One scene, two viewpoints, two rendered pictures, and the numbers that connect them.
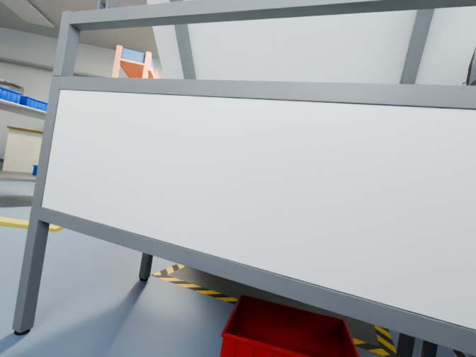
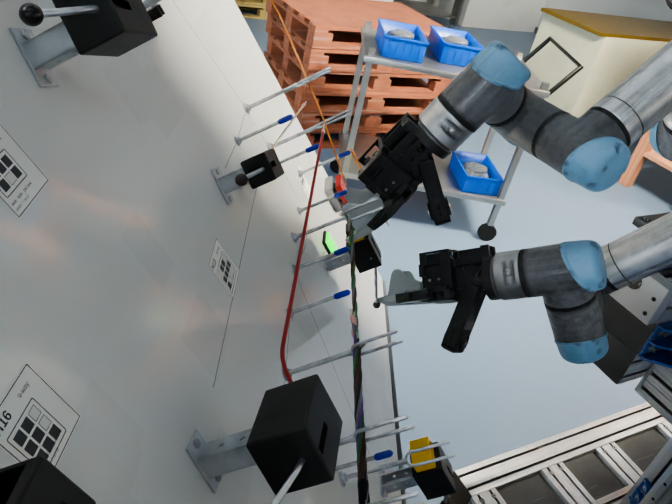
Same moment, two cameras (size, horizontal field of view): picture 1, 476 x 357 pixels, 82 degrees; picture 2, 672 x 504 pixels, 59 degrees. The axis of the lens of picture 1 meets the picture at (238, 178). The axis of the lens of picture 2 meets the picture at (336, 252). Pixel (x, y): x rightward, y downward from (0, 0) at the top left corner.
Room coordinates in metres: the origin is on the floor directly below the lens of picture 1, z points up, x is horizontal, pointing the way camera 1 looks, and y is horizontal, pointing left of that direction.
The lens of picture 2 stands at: (0.78, -0.57, 1.68)
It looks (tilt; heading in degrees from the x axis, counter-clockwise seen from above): 34 degrees down; 62
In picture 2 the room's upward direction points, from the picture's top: 13 degrees clockwise
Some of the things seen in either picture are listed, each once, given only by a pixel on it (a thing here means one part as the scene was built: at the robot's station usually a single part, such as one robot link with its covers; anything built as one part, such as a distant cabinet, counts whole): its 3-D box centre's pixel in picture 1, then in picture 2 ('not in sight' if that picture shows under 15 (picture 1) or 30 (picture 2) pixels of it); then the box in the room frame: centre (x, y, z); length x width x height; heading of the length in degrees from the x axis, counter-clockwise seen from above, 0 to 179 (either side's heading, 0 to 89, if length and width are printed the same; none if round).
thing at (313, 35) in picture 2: not in sight; (354, 72); (2.60, 3.21, 0.41); 1.14 x 0.82 x 0.81; 5
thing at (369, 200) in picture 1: (251, 174); not in sight; (0.90, -0.04, 0.60); 1.17 x 0.58 x 0.40; 69
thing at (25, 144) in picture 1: (61, 156); (633, 69); (5.97, 3.88, 0.41); 2.32 x 0.74 x 0.83; 6
